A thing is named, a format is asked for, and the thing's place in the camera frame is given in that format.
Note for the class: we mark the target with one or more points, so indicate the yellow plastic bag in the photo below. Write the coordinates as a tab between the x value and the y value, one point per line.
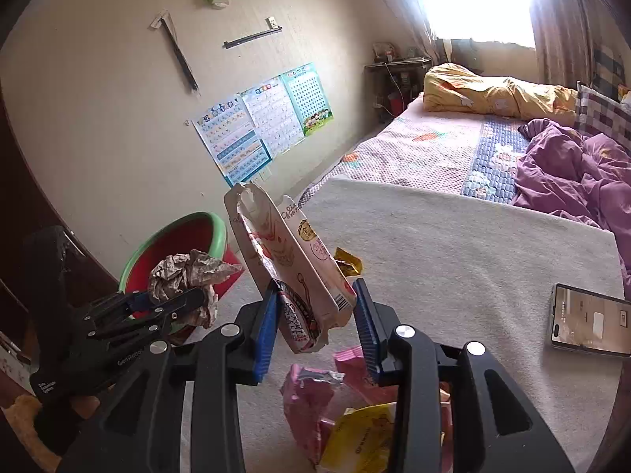
360	433

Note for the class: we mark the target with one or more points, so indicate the white fleece table cover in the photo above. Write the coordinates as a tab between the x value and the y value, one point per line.
468	256

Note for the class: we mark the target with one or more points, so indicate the checked pillow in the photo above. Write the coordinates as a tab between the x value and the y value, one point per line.
606	113

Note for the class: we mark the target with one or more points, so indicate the bright window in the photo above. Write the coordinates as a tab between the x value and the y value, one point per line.
468	0

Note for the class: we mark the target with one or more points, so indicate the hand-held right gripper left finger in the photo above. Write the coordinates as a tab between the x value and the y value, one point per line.
263	340

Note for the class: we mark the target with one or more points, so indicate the black smartphone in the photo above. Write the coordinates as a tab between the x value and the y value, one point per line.
591	320

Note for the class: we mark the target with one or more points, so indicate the small red bin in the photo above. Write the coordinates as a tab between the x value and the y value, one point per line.
397	102

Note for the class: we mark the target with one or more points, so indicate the red bin with green rim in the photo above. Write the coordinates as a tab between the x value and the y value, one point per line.
197	236

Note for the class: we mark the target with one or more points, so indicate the pink snack wrapper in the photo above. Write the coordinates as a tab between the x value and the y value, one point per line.
352	362
308	399

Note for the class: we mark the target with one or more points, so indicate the beige paper carton box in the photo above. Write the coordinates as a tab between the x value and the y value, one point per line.
305	256

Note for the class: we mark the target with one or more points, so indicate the beige wrapper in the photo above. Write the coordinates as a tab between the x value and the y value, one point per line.
182	271

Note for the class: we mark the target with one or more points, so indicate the dark green garment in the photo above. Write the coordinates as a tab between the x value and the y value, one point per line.
463	54

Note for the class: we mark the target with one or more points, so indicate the framed picture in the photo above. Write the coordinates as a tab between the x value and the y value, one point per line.
384	51

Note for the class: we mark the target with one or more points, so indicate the blue patterned pillow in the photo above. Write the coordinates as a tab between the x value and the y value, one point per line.
609	69

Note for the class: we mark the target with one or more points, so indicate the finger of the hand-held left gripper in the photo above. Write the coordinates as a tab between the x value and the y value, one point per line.
182	300
138	300

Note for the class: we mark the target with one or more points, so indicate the white chart wall poster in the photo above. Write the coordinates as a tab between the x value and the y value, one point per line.
273	116

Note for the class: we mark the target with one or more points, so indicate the bed with patterned quilted sheet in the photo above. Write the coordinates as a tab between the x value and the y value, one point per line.
419	148

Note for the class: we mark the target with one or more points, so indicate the dark wooden door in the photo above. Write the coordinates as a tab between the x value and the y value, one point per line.
29	197

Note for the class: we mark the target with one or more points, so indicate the yellow quilt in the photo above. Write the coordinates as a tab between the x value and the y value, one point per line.
493	93

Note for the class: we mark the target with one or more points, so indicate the dark metal desk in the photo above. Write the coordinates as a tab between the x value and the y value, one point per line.
394	62

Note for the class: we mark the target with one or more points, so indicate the black wall rail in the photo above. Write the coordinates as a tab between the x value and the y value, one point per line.
251	38

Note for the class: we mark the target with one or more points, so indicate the purple quilt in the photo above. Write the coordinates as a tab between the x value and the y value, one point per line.
567	177

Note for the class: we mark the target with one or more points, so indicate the white wall socket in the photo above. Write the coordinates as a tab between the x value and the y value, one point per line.
265	174

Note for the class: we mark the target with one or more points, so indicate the yellow snack wrapper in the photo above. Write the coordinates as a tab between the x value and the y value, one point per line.
347	262

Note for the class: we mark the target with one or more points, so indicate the teal grid wall poster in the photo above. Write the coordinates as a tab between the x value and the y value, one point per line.
308	98

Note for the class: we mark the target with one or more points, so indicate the pink patterned curtain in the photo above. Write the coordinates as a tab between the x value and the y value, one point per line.
557	34
409	15

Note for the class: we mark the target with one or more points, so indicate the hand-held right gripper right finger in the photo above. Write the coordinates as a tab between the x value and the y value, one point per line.
367	325

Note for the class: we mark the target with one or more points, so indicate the blue bordered wall poster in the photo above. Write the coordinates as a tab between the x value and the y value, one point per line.
231	143

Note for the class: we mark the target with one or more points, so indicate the white wall switch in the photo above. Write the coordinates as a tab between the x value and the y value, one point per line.
271	22

